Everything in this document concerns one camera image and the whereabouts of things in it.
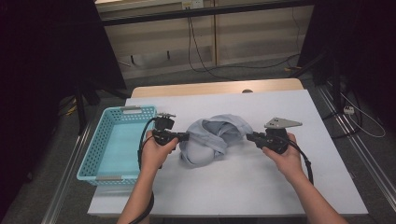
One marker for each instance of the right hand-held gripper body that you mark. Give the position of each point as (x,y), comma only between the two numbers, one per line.
(275,141)

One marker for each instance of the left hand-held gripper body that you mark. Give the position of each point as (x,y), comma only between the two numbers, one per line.
(164,135)

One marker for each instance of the light blue knit garment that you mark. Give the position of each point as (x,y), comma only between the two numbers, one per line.
(199,152)

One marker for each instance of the light blue perforated plastic basket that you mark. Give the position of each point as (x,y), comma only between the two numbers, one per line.
(118,143)

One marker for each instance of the person's left hand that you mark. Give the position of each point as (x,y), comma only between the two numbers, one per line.
(155,155)

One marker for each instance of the person's right hand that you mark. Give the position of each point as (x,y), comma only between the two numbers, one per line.
(289,161)

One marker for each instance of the grey round table cap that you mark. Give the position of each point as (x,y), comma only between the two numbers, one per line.
(247,91)

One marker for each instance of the light wooden table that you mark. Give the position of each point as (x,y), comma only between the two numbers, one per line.
(218,87)

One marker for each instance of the white power strip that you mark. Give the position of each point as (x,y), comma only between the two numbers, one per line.
(349,109)

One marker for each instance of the black metal stand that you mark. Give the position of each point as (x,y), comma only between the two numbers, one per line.
(334,77)
(81,105)

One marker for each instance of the beige wooden cabinet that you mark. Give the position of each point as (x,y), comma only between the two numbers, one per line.
(249,40)

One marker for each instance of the black curtain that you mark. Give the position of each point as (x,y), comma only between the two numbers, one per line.
(358,37)
(46,62)

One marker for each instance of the aluminium floor rail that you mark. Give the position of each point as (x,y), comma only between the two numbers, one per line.
(65,177)
(367,158)

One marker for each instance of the white wall socket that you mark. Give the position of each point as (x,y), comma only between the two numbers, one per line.
(193,3)

